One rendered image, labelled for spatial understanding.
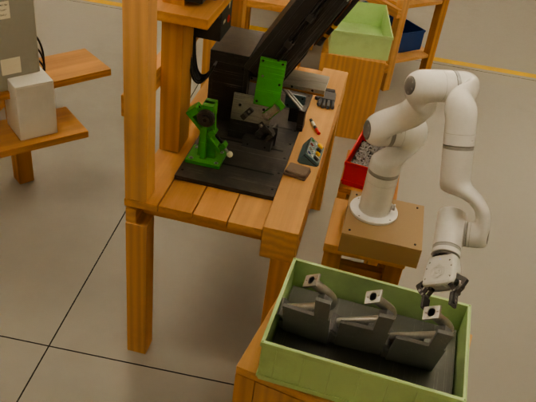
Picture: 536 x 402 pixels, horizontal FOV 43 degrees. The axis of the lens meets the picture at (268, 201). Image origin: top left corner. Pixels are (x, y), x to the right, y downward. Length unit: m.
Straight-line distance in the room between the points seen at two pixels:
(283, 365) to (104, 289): 1.66
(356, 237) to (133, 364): 1.26
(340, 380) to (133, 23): 1.31
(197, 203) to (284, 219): 0.35
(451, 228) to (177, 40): 1.31
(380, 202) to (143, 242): 0.97
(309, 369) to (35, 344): 1.63
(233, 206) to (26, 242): 1.55
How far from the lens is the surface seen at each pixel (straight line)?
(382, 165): 2.56
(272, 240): 2.63
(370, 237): 2.59
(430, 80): 2.15
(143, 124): 2.52
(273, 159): 2.99
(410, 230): 2.67
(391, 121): 2.41
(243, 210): 2.70
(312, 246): 3.97
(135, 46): 2.39
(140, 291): 3.03
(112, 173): 4.43
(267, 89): 3.02
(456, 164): 2.06
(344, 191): 3.07
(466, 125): 2.05
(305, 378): 2.16
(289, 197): 2.77
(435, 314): 1.99
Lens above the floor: 2.51
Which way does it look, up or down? 36 degrees down
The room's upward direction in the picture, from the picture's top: 8 degrees clockwise
